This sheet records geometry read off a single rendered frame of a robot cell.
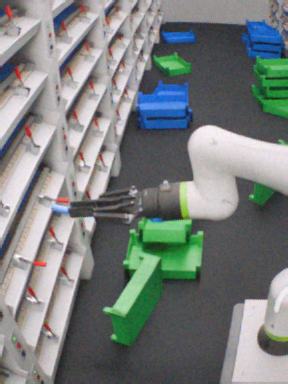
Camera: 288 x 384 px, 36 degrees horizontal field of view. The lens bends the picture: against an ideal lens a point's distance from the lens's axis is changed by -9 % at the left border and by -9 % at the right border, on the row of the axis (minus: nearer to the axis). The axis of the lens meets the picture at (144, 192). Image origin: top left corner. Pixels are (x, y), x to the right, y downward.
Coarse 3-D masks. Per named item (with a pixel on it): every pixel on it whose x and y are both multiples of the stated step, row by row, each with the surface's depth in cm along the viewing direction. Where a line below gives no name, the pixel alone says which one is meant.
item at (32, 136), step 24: (24, 120) 136; (48, 120) 140; (24, 144) 128; (48, 144) 138; (0, 168) 116; (24, 168) 123; (0, 192) 112; (24, 192) 120; (0, 216) 107; (0, 240) 102
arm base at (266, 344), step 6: (264, 330) 114; (258, 336) 117; (264, 336) 114; (258, 342) 116; (264, 342) 114; (270, 342) 112; (276, 342) 110; (282, 342) 109; (264, 348) 114; (270, 348) 112; (276, 348) 111; (282, 348) 110; (270, 354) 112; (276, 354) 111; (282, 354) 111
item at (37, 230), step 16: (48, 160) 150; (64, 176) 153; (32, 192) 142; (48, 192) 145; (48, 208) 140; (32, 224) 133; (32, 240) 128; (32, 256) 124; (16, 272) 118; (16, 288) 114; (16, 304) 110
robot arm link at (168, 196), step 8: (168, 184) 115; (176, 184) 115; (160, 192) 114; (168, 192) 113; (176, 192) 112; (160, 200) 113; (168, 200) 112; (176, 200) 112; (160, 208) 113; (168, 208) 113; (176, 208) 112; (168, 216) 114; (176, 216) 114
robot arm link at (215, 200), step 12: (204, 180) 108; (216, 180) 107; (228, 180) 108; (180, 192) 112; (192, 192) 111; (204, 192) 109; (216, 192) 108; (228, 192) 109; (192, 204) 111; (204, 204) 110; (216, 204) 109; (228, 204) 110; (192, 216) 113; (204, 216) 112; (216, 216) 111; (228, 216) 112
